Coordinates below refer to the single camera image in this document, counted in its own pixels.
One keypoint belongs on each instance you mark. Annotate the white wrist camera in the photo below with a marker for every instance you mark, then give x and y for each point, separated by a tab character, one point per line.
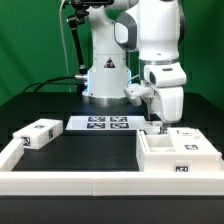
138	94

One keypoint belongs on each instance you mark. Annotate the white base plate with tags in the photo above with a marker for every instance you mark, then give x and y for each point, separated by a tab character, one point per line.
106	123

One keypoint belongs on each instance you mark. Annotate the white cabinet door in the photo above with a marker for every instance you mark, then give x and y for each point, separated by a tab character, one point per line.
186	140
153	127

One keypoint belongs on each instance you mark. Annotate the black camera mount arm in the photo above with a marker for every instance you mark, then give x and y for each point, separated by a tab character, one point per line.
81	13

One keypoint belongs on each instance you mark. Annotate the white cabinet body box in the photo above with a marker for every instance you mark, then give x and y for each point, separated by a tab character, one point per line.
156	153

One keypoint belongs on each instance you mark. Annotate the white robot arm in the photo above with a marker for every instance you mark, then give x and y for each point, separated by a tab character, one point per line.
135	57

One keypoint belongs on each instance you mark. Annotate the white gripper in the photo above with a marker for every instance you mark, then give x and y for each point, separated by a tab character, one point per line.
166	82

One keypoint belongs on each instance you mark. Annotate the white U-shaped fence frame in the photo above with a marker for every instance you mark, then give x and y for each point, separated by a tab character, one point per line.
100	183

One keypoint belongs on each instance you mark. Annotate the white cabinet top block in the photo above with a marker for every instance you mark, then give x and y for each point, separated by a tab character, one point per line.
39	133

